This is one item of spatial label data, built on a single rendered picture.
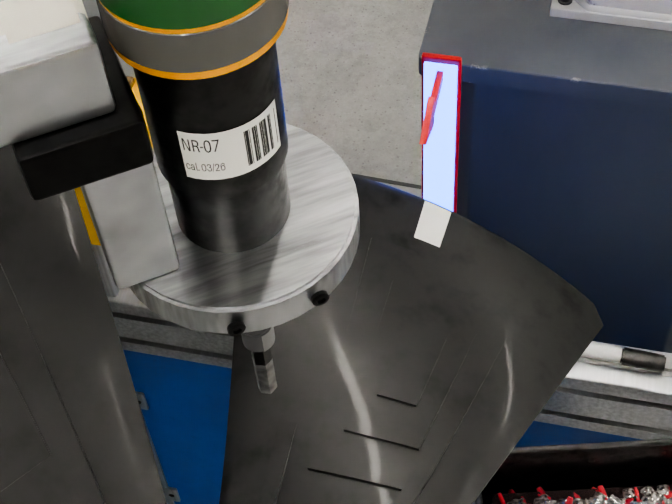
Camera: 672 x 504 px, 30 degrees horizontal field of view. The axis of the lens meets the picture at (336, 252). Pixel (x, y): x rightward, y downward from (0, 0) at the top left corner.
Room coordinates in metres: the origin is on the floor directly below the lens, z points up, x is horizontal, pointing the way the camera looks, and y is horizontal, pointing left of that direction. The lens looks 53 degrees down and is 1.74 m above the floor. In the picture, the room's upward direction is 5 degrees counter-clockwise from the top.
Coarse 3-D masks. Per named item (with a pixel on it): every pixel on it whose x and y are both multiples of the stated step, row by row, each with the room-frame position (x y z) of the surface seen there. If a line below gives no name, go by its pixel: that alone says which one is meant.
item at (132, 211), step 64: (0, 0) 0.22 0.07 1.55; (0, 64) 0.20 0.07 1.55; (64, 64) 0.20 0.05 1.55; (0, 128) 0.19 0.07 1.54; (64, 128) 0.20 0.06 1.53; (128, 128) 0.20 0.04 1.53; (128, 192) 0.20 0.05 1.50; (320, 192) 0.23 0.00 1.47; (128, 256) 0.20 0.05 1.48; (192, 256) 0.21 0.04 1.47; (256, 256) 0.21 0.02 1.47; (320, 256) 0.20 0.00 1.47; (192, 320) 0.19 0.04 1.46; (256, 320) 0.19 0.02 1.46
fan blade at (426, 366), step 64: (384, 192) 0.47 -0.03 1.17; (384, 256) 0.42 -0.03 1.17; (448, 256) 0.43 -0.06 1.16; (512, 256) 0.43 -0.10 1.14; (320, 320) 0.38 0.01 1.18; (384, 320) 0.37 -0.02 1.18; (448, 320) 0.38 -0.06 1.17; (512, 320) 0.38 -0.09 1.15; (576, 320) 0.39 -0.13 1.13; (256, 384) 0.34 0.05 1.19; (320, 384) 0.34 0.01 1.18; (384, 384) 0.33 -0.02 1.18; (448, 384) 0.33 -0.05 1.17; (512, 384) 0.34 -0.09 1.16; (256, 448) 0.30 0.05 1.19; (320, 448) 0.30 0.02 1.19; (384, 448) 0.30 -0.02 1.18; (448, 448) 0.30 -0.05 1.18; (512, 448) 0.30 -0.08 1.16
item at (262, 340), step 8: (272, 328) 0.22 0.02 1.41; (248, 336) 0.22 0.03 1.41; (256, 336) 0.22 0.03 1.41; (264, 336) 0.22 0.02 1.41; (272, 336) 0.22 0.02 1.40; (248, 344) 0.22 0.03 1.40; (256, 344) 0.22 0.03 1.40; (264, 344) 0.22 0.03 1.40; (272, 344) 0.22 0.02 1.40; (256, 352) 0.22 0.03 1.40; (264, 352) 0.22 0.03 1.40; (256, 360) 0.22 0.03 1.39; (264, 360) 0.22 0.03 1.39; (272, 360) 0.22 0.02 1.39; (256, 368) 0.22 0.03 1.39; (264, 368) 0.22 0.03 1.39; (272, 368) 0.22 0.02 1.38; (256, 376) 0.22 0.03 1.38; (264, 376) 0.22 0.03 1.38; (272, 376) 0.22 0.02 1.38; (264, 384) 0.22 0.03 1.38; (272, 384) 0.22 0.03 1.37; (264, 392) 0.22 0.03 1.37
